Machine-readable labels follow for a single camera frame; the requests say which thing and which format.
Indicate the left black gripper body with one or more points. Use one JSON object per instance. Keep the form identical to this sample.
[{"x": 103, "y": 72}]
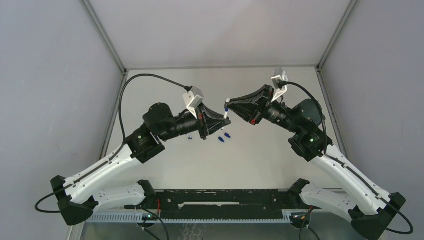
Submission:
[{"x": 202, "y": 121}]

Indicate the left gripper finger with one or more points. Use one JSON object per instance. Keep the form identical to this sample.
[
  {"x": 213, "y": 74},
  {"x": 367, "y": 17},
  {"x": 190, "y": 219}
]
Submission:
[
  {"x": 212, "y": 128},
  {"x": 213, "y": 119}
]

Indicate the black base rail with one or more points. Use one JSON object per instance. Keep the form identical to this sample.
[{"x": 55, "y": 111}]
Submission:
[{"x": 223, "y": 204}]

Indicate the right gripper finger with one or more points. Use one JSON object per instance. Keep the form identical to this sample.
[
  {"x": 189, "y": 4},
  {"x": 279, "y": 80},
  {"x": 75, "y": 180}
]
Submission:
[
  {"x": 248, "y": 112},
  {"x": 252, "y": 98}
]

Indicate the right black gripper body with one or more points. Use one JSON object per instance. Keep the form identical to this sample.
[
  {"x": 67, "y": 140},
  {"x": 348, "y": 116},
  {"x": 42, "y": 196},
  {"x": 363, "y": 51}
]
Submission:
[{"x": 264, "y": 108}]

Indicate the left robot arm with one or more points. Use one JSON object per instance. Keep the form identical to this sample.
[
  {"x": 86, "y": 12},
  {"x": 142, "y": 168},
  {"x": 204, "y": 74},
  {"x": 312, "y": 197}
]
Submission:
[{"x": 81, "y": 195}]

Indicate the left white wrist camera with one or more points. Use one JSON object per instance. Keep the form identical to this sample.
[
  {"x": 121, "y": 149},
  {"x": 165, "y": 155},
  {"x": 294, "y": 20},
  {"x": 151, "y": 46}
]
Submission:
[{"x": 192, "y": 99}]

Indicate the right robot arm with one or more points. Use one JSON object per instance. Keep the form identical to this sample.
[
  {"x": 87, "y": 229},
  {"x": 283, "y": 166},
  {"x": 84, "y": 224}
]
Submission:
[{"x": 367, "y": 207}]

